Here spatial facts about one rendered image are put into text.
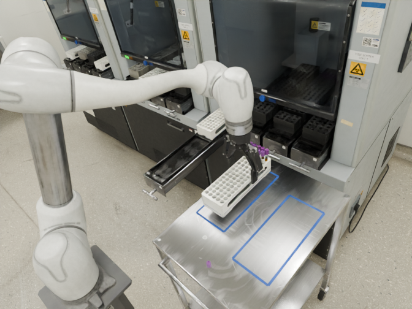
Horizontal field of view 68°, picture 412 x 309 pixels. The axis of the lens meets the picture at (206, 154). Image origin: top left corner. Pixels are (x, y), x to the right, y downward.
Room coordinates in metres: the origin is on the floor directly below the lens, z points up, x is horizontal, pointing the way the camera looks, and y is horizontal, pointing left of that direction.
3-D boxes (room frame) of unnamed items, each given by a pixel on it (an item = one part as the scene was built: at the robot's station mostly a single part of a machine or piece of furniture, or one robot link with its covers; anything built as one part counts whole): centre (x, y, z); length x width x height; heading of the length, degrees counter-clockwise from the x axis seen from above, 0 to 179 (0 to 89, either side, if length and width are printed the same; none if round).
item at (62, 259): (0.61, 0.54, 0.87); 0.18 x 0.16 x 0.22; 16
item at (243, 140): (0.82, -0.13, 1.07); 0.08 x 0.07 x 0.09; 40
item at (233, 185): (0.80, -0.10, 0.89); 0.30 x 0.10 x 0.06; 130
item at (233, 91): (0.84, -0.12, 1.25); 0.13 x 0.11 x 0.16; 16
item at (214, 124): (1.31, -0.12, 0.83); 0.30 x 0.10 x 0.06; 132
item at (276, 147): (1.30, -0.57, 0.78); 0.73 x 0.14 x 0.09; 132
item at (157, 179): (1.19, 0.01, 0.78); 0.73 x 0.14 x 0.09; 132
